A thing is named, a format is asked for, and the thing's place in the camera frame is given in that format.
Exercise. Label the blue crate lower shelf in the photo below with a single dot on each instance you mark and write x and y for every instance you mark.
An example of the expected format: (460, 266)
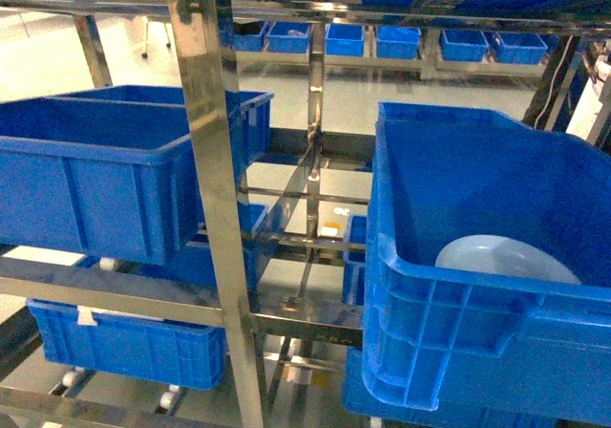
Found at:
(358, 400)

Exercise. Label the blue crate left lower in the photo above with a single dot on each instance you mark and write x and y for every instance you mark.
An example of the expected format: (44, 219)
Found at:
(169, 352)

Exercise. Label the light blue oval tray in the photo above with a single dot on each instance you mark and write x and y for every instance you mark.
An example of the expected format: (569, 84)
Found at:
(499, 255)

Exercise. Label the stainless steel shelf rack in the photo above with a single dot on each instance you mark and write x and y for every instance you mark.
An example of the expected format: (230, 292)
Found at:
(205, 46)

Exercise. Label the blue crate left rack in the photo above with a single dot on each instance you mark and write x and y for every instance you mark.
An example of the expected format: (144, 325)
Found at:
(106, 172)

